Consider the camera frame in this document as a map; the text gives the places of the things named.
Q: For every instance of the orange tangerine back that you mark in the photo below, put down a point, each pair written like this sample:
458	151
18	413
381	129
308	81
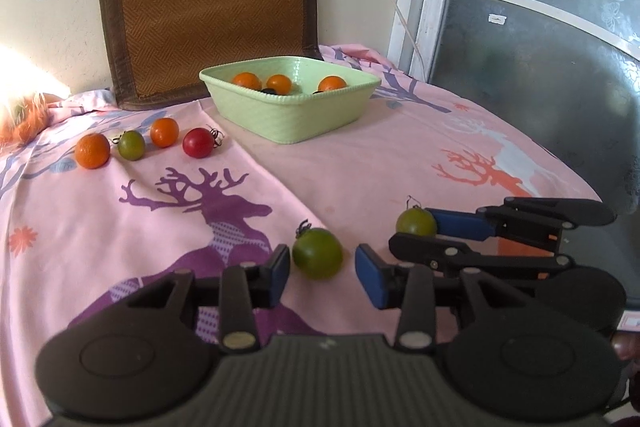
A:
330	83

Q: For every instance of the green tomato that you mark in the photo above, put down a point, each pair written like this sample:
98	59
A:
316	252
416	220
130	145

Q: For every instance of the small orange tomato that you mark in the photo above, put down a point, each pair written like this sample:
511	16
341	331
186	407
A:
164	132

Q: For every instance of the green tomato back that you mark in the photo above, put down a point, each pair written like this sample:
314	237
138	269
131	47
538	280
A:
130	145

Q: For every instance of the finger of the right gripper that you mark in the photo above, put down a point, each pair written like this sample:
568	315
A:
451	258
463	225

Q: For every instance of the green plastic basket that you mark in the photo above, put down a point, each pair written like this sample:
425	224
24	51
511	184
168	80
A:
301	115

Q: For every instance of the orange tangerine front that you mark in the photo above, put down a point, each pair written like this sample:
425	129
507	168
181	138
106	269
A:
247	80

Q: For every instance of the large orange tangerine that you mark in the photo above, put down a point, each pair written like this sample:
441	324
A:
92	151

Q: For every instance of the red tomato with stem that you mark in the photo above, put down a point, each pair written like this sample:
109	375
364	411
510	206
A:
201	142

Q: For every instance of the frosted glass door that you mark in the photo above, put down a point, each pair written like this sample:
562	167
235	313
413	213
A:
565	72

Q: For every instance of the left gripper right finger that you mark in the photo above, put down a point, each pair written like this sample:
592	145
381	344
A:
405	286

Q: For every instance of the pink deer print bedsheet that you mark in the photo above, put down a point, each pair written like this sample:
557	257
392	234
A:
74	240

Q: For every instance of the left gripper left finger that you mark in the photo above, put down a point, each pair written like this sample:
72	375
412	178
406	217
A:
244	288

